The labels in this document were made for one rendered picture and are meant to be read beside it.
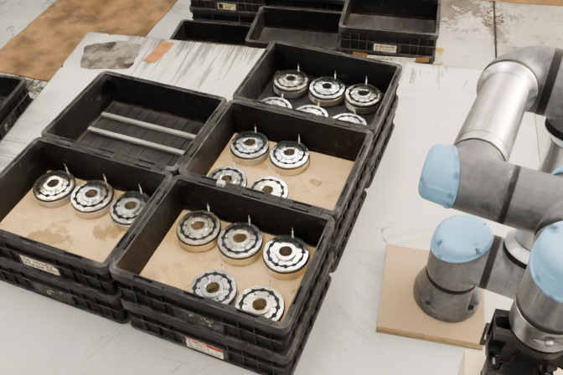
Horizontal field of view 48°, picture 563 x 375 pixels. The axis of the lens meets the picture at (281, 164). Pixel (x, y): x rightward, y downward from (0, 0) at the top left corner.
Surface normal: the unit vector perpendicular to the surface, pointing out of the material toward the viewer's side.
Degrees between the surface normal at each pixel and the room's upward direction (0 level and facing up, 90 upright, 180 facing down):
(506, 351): 90
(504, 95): 15
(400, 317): 1
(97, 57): 3
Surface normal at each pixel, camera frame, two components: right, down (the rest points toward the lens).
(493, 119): 0.15, -0.81
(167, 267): -0.04, -0.72
